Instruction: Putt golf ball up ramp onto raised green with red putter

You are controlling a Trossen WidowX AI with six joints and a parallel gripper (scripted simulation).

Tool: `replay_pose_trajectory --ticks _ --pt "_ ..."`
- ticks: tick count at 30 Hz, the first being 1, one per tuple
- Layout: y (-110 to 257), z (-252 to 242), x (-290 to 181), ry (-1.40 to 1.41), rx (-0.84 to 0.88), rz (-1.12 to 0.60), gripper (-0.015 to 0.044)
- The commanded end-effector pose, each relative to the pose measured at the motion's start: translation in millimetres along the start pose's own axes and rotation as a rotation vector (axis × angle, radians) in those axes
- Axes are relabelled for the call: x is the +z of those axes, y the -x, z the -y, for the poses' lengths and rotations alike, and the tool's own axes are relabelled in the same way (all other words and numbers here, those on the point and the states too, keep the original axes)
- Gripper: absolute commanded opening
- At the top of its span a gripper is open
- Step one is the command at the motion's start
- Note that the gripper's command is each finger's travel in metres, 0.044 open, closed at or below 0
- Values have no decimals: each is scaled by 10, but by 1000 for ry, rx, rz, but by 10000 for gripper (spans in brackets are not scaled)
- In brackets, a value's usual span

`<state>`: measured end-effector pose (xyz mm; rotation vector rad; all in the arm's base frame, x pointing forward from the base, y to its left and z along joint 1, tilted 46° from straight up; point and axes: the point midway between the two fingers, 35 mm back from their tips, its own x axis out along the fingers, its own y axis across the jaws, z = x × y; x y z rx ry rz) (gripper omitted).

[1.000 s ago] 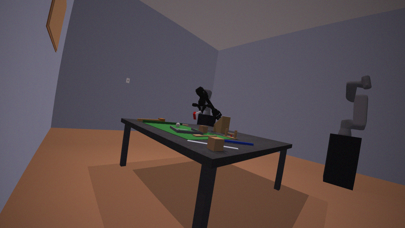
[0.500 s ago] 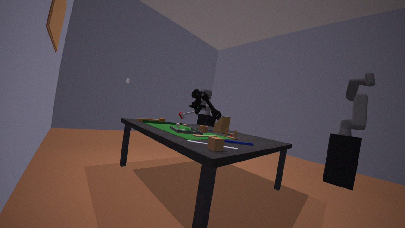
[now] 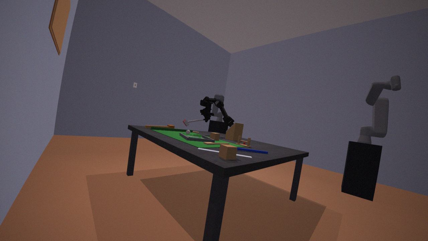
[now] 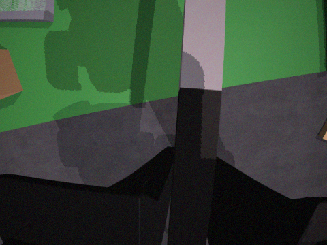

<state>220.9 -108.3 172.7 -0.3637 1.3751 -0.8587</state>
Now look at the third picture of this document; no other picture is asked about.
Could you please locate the green flat mat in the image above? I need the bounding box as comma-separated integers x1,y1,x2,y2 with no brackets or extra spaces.
153,130,244,148

